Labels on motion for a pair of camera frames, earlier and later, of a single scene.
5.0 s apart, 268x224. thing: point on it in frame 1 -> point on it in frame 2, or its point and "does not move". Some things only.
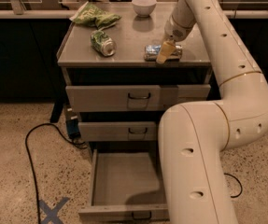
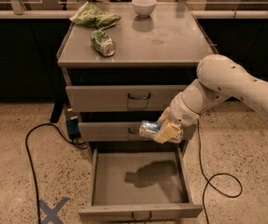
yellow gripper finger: [167, 49] -> [167, 133]
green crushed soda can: [103, 44] does not move
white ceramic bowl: [143, 6] does not move
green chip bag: [90, 14] does not move
